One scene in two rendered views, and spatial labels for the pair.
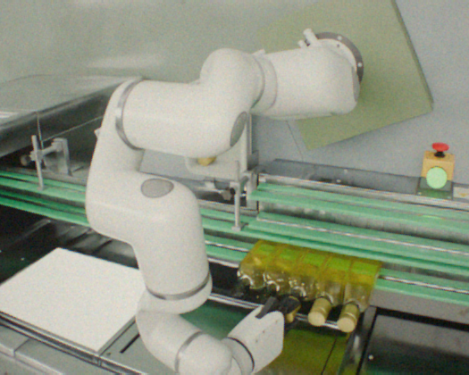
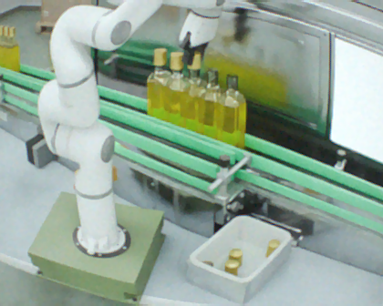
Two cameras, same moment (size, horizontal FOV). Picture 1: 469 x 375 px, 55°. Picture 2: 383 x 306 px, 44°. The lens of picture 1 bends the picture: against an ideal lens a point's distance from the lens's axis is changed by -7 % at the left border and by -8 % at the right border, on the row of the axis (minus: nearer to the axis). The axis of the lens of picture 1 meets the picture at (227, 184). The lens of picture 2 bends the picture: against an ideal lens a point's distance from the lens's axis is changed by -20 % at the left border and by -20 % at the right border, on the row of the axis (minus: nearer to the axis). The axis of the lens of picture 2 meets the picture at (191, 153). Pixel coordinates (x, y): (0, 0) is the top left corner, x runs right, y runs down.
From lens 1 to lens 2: 117 cm
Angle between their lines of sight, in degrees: 61
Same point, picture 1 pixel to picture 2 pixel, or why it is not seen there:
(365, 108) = not seen: hidden behind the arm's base
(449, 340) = (141, 84)
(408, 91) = (65, 203)
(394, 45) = (52, 223)
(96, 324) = (353, 68)
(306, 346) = (212, 60)
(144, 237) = not seen: outside the picture
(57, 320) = (380, 68)
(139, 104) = (93, 15)
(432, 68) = not seen: hidden behind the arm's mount
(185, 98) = (72, 16)
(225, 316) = (274, 90)
